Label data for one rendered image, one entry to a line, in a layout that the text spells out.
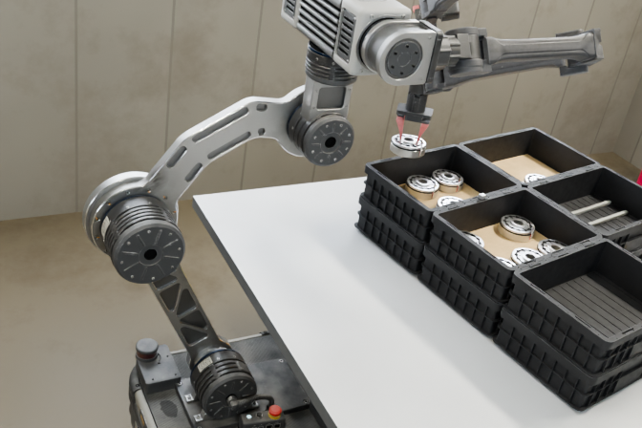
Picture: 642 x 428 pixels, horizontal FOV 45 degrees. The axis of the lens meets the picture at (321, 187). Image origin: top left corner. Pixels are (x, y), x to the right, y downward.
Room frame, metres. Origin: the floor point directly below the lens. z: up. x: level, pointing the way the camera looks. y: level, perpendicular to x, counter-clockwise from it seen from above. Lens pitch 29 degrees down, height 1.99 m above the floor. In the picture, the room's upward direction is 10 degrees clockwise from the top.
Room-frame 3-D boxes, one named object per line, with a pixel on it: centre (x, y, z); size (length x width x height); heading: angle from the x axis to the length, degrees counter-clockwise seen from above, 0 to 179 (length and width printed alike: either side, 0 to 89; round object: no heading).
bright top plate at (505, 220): (2.02, -0.59, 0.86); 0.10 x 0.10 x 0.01
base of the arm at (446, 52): (1.67, -0.20, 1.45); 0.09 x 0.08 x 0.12; 31
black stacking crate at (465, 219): (1.89, -0.56, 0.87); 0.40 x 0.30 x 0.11; 131
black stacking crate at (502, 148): (2.38, -0.67, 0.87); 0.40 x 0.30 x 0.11; 131
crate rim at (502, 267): (1.89, -0.56, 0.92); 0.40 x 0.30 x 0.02; 131
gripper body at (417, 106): (2.11, -0.23, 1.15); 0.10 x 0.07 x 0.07; 84
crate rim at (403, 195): (2.12, -0.36, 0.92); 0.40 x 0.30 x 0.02; 131
